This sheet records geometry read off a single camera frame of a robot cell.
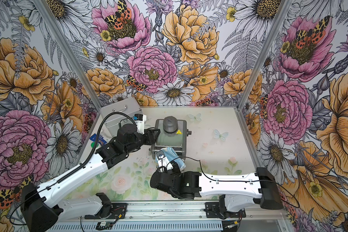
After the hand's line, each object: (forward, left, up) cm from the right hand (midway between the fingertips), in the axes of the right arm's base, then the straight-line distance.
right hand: (164, 166), depth 70 cm
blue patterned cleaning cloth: (+1, -4, +9) cm, 10 cm away
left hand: (+14, +4, +6) cm, 16 cm away
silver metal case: (+45, +26, -3) cm, 52 cm away
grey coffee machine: (+13, -5, +8) cm, 16 cm away
